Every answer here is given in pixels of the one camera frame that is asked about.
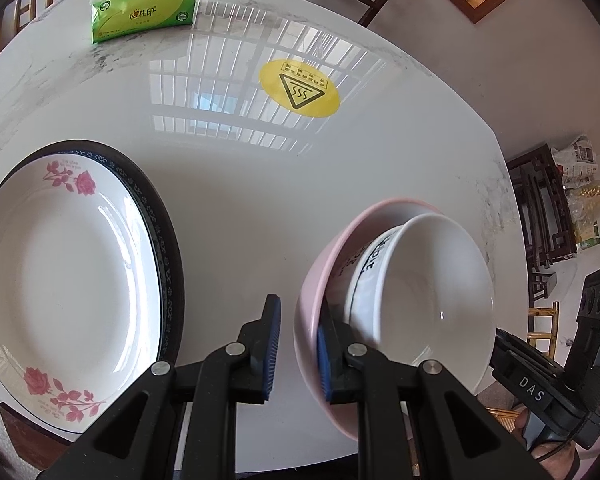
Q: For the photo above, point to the white plate with pink flowers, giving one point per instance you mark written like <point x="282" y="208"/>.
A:
<point x="65" y="285"/>

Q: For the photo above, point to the newspaper bundle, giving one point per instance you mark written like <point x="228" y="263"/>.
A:
<point x="577" y="160"/>

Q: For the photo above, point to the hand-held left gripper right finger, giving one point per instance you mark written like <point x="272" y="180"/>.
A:
<point x="325" y="365"/>

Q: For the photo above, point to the blue floral patterned plate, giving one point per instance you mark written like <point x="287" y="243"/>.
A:
<point x="166" y="260"/>

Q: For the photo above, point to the yellow round warning sticker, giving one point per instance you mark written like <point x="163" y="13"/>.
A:
<point x="300" y="87"/>

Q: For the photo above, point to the pink bowl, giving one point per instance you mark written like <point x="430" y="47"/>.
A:
<point x="312" y="280"/>

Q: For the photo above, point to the green package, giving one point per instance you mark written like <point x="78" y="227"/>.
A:
<point x="589" y="235"/>

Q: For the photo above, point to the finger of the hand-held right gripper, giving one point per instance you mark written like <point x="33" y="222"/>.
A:
<point x="507" y="355"/>

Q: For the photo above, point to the bamboo stool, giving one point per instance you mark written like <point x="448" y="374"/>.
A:
<point x="542" y="327"/>

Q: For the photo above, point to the green tissue pack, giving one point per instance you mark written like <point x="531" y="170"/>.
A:
<point x="140" y="10"/>

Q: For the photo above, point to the light wooden chair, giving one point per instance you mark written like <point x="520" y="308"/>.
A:
<point x="25" y="5"/>

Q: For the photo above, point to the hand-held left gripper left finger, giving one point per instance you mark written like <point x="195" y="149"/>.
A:
<point x="271" y="355"/>

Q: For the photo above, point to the dark wooden furniture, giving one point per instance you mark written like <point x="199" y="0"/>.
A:
<point x="545" y="210"/>

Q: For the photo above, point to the person's right hand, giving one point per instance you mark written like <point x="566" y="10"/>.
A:
<point x="555" y="462"/>

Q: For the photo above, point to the white bowl with blue cartoon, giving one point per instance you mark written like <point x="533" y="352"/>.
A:
<point x="430" y="300"/>

